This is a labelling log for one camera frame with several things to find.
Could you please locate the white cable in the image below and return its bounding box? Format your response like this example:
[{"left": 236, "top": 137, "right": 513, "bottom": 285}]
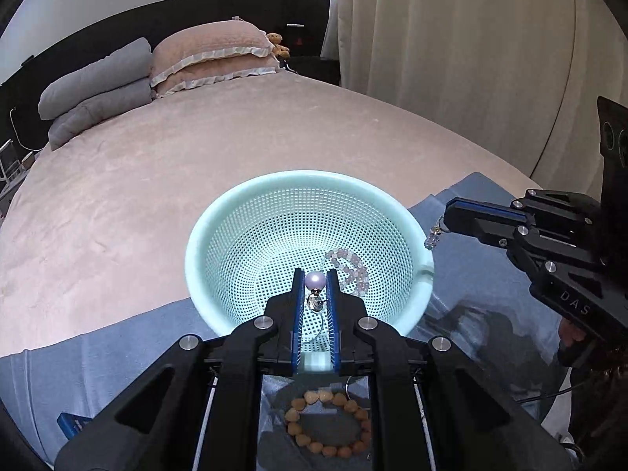
[{"left": 7, "top": 107, "right": 46, "bottom": 154}]

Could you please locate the brown teddy bear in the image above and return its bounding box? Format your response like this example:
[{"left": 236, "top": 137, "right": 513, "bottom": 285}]
[{"left": 266, "top": 32, "right": 290, "bottom": 58}]

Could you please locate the clear crystal bead bracelet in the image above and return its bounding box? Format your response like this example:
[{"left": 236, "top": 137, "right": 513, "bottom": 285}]
[{"left": 424, "top": 220, "right": 450, "bottom": 251}]

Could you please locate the black cable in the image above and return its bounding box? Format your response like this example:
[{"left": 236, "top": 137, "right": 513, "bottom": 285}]
[{"left": 519, "top": 385, "right": 576, "bottom": 406}]

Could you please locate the person's right forearm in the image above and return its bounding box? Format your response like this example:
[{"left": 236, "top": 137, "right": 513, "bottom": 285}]
[{"left": 569, "top": 343, "right": 628, "bottom": 471}]

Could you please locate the black headboard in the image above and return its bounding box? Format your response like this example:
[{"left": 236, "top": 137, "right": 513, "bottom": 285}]
[{"left": 0, "top": 0, "right": 330, "bottom": 158}]

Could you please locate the yellow heart bead bracelet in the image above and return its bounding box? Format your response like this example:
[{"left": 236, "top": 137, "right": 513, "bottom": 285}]
[{"left": 285, "top": 389, "right": 374, "bottom": 458}]

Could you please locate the small blue object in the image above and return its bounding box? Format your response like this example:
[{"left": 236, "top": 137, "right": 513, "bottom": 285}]
[{"left": 57, "top": 412, "right": 92, "bottom": 440}]

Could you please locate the pink ruffled pillow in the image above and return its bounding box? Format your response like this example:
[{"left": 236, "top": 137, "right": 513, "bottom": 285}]
[
  {"left": 150, "top": 20, "right": 276, "bottom": 86},
  {"left": 154, "top": 54, "right": 282, "bottom": 99}
]

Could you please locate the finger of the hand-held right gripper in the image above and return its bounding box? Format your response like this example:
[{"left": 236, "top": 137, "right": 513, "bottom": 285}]
[
  {"left": 444, "top": 215, "right": 628, "bottom": 350},
  {"left": 444, "top": 188, "right": 604, "bottom": 237}
]

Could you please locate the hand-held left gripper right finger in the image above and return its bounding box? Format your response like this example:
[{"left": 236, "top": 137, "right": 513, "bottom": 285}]
[{"left": 326, "top": 269, "right": 576, "bottom": 471}]

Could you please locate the mint green plastic colander basket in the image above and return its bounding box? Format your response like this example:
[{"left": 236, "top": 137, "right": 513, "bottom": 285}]
[{"left": 185, "top": 171, "right": 435, "bottom": 372}]

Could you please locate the dark nightstand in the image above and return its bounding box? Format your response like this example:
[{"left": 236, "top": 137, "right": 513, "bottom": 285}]
[{"left": 282, "top": 56, "right": 341, "bottom": 86}]

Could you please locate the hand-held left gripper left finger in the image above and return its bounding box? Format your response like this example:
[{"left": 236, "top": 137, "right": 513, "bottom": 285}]
[{"left": 54, "top": 269, "right": 305, "bottom": 471}]

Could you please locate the white rack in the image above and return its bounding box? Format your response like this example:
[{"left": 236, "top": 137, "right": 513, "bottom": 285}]
[{"left": 0, "top": 140, "right": 36, "bottom": 194}]

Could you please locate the grey pillow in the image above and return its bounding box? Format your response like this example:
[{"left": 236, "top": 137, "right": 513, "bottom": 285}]
[
  {"left": 48, "top": 78, "right": 155, "bottom": 152},
  {"left": 38, "top": 38, "right": 154, "bottom": 121}
]

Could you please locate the pink bead bracelet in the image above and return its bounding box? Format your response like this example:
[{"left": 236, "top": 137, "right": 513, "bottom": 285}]
[{"left": 325, "top": 249, "right": 370, "bottom": 298}]

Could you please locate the beige curtain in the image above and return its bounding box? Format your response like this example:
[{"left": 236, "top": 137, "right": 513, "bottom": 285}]
[{"left": 321, "top": 0, "right": 628, "bottom": 193}]

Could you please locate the pink bed blanket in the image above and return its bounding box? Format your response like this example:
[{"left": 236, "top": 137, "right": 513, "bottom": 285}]
[{"left": 0, "top": 71, "right": 545, "bottom": 356}]

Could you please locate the blue cloth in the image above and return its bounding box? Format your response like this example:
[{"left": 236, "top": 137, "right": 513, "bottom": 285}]
[{"left": 0, "top": 172, "right": 590, "bottom": 471}]

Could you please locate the pearl pendant necklace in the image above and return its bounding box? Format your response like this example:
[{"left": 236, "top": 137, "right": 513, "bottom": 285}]
[{"left": 301, "top": 271, "right": 329, "bottom": 354}]

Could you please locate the person's right hand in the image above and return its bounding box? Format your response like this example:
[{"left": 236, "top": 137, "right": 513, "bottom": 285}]
[{"left": 557, "top": 321, "right": 597, "bottom": 369}]

